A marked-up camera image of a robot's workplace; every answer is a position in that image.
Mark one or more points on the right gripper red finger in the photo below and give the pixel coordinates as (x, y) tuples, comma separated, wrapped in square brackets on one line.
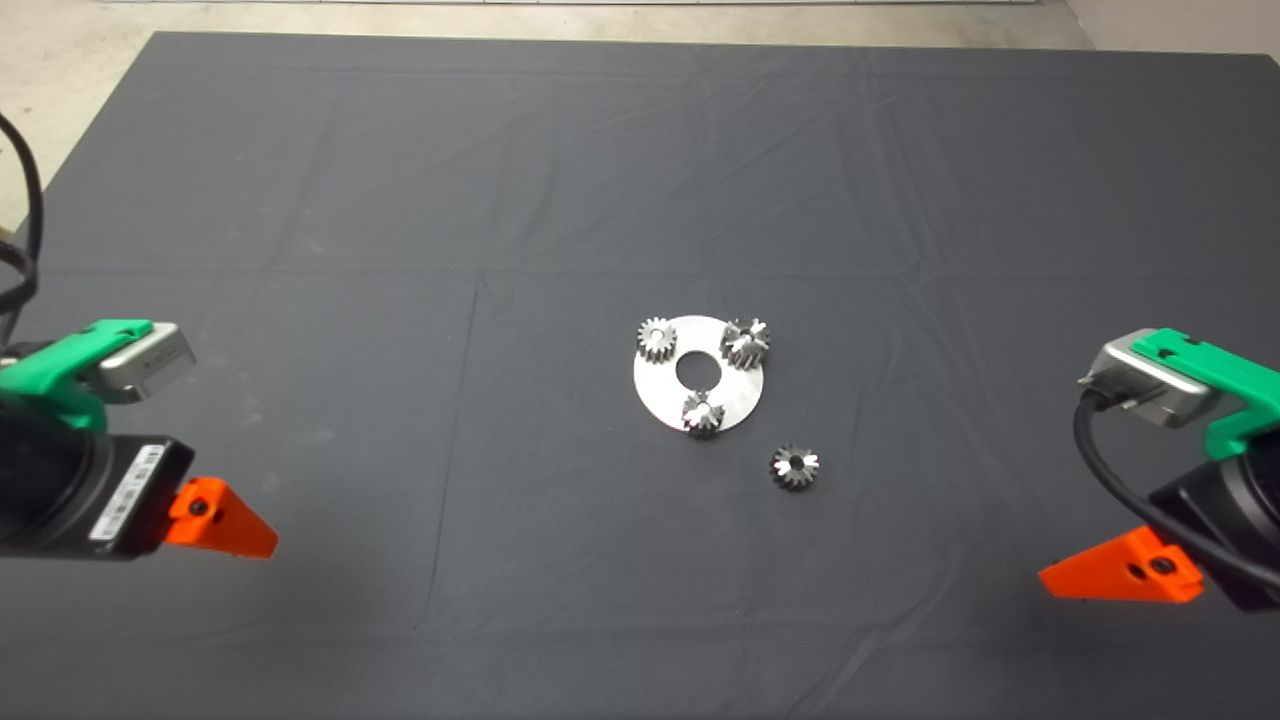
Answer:
[(1120, 575)]

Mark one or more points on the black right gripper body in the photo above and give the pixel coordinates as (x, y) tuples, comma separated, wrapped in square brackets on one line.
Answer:
[(1245, 500)]

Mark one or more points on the left wrist grey camera box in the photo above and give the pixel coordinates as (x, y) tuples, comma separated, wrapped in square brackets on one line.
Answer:
[(150, 365)]

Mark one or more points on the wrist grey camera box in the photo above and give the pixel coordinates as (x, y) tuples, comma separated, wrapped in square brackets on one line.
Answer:
[(150, 365), (1140, 385)]

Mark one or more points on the left green camera mount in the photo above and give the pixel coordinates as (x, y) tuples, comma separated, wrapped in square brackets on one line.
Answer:
[(50, 375)]

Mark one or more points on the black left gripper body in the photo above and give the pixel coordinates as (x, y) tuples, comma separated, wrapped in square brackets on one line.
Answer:
[(60, 490)]

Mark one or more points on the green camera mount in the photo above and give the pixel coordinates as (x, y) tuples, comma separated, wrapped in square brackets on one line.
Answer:
[(1240, 390), (50, 375)]

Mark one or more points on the right green camera mount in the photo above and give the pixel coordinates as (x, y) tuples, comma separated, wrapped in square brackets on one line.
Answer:
[(1240, 390)]

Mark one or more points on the round metal plate with pins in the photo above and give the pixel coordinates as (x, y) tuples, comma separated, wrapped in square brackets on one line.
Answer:
[(655, 392)]

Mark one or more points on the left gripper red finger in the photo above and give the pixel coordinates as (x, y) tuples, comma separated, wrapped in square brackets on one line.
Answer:
[(225, 525)]

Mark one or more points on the small steel gear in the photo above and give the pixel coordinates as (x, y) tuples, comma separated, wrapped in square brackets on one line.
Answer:
[(795, 467), (703, 415), (657, 340)]

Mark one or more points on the right wrist grey camera box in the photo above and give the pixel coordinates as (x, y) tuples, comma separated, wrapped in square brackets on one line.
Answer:
[(1140, 385)]

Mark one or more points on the dark grey table cloth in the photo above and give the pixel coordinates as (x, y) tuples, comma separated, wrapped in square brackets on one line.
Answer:
[(400, 200)]

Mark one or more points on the large steel gear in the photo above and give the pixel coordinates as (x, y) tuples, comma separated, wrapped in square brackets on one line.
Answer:
[(745, 342)]

